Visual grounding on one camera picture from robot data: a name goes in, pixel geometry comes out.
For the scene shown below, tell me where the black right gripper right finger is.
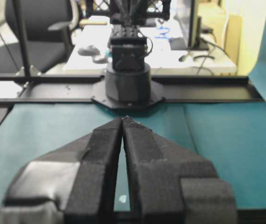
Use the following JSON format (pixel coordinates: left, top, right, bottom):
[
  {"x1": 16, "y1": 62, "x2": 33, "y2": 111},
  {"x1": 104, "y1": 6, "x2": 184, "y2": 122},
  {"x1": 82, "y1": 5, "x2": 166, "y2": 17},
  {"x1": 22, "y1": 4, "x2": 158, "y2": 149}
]
[{"x1": 123, "y1": 117, "x2": 237, "y2": 224}]

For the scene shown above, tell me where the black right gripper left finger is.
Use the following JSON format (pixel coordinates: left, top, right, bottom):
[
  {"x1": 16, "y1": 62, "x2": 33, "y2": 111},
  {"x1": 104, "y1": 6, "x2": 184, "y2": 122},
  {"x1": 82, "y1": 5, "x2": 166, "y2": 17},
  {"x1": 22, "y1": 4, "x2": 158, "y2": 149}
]
[{"x1": 0, "y1": 118, "x2": 122, "y2": 224}]

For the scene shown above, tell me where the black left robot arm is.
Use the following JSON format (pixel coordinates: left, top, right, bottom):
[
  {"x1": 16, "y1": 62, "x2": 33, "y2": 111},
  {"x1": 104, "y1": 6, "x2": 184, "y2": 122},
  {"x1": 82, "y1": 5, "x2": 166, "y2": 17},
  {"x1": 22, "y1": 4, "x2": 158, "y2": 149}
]
[{"x1": 86, "y1": 0, "x2": 171, "y2": 109}]

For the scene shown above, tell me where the small white tape scrap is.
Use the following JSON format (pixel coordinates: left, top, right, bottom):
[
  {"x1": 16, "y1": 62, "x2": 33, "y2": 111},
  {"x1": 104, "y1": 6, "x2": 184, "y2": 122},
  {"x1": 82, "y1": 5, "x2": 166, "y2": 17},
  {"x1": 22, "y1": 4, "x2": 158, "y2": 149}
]
[{"x1": 119, "y1": 195, "x2": 127, "y2": 203}]

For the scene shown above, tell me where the white desk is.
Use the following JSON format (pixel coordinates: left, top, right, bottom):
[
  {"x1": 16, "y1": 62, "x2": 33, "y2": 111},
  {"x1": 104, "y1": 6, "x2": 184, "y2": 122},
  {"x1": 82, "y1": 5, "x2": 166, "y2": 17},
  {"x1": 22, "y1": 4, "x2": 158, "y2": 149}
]
[{"x1": 63, "y1": 23, "x2": 238, "y2": 76}]

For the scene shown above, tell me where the black office chair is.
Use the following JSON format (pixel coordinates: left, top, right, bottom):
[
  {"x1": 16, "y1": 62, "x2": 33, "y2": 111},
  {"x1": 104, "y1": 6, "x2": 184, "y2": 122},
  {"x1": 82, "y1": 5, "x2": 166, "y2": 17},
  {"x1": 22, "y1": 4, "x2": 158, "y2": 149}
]
[{"x1": 0, "y1": 0, "x2": 79, "y2": 73}]

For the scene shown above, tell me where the black computer monitor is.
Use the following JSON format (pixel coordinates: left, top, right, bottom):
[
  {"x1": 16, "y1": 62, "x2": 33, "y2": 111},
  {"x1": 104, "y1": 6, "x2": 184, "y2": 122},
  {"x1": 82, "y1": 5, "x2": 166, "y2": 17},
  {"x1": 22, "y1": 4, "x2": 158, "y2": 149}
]
[{"x1": 174, "y1": 0, "x2": 210, "y2": 51}]

